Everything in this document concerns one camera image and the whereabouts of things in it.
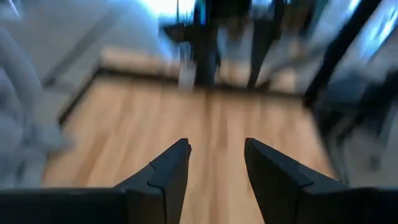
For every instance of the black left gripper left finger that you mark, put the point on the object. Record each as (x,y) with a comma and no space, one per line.
(161,193)

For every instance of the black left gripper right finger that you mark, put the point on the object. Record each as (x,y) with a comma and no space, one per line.
(280,193)

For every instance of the light blue patterned shirt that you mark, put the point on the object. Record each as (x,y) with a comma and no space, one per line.
(21,124)

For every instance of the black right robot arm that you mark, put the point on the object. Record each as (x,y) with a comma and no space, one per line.
(205,46)

